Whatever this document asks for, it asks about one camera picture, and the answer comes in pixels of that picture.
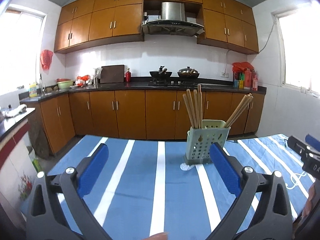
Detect red plastic bag on wall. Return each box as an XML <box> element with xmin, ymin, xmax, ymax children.
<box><xmin>40</xmin><ymin>49</ymin><xmax>54</xmax><ymax>70</ymax></box>

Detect brown lower kitchen cabinets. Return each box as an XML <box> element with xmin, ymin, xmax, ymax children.
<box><xmin>24</xmin><ymin>89</ymin><xmax>266</xmax><ymax>156</ymax></box>

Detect white cloth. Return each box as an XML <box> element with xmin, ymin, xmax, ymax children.
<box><xmin>4</xmin><ymin>104</ymin><xmax>27</xmax><ymax>118</ymax></box>

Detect green bowl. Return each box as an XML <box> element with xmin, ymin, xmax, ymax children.
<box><xmin>56</xmin><ymin>79</ymin><xmax>74</xmax><ymax>89</ymax></box>

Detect white wall socket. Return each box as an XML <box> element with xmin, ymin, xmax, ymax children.
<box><xmin>221</xmin><ymin>72</ymin><xmax>229</xmax><ymax>78</ymax></box>

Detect brown upper kitchen cabinets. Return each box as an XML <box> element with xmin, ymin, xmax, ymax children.
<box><xmin>54</xmin><ymin>0</ymin><xmax>259</xmax><ymax>55</ymax></box>

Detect red bags and bottles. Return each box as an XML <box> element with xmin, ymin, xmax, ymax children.
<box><xmin>232</xmin><ymin>62</ymin><xmax>258</xmax><ymax>91</ymax></box>

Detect black wok left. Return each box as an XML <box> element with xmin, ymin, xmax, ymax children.
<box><xmin>150</xmin><ymin>66</ymin><xmax>172</xmax><ymax>79</ymax></box>

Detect steel range hood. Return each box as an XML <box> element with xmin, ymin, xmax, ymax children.
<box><xmin>142</xmin><ymin>0</ymin><xmax>204</xmax><ymax>37</ymax></box>

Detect black wok with lid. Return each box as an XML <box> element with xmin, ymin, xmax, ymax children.
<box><xmin>177</xmin><ymin>66</ymin><xmax>200</xmax><ymax>80</ymax></box>

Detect black gas stove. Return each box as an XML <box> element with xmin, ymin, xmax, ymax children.
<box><xmin>148</xmin><ymin>80</ymin><xmax>198</xmax><ymax>87</ymax></box>

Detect green perforated utensil holder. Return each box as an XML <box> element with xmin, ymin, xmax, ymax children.
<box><xmin>184</xmin><ymin>119</ymin><xmax>231</xmax><ymax>165</ymax></box>

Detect blue white striped tablecloth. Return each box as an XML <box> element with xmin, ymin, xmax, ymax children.
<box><xmin>19</xmin><ymin>133</ymin><xmax>317</xmax><ymax>240</ymax></box>

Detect red white packets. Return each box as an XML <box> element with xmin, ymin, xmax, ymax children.
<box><xmin>75</xmin><ymin>75</ymin><xmax>93</xmax><ymax>87</ymax></box>

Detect black countertop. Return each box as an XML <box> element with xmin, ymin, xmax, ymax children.
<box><xmin>18</xmin><ymin>77</ymin><xmax>267</xmax><ymax>103</ymax></box>

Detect brown kitchen cabinets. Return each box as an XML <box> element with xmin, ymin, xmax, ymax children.
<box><xmin>24</xmin><ymin>89</ymin><xmax>266</xmax><ymax>156</ymax></box>
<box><xmin>54</xmin><ymin>0</ymin><xmax>259</xmax><ymax>55</ymax></box>

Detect left hand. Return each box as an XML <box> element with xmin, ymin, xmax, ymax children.
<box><xmin>143</xmin><ymin>232</ymin><xmax>168</xmax><ymax>240</ymax></box>

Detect dark wooden cutting board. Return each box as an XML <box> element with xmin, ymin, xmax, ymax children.
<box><xmin>100</xmin><ymin>64</ymin><xmax>125</xmax><ymax>84</ymax></box>

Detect right hand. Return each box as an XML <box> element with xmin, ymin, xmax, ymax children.
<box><xmin>302</xmin><ymin>182</ymin><xmax>316</xmax><ymax>218</ymax></box>

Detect red bottle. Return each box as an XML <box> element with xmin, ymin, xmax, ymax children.
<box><xmin>125</xmin><ymin>68</ymin><xmax>131</xmax><ymax>82</ymax></box>

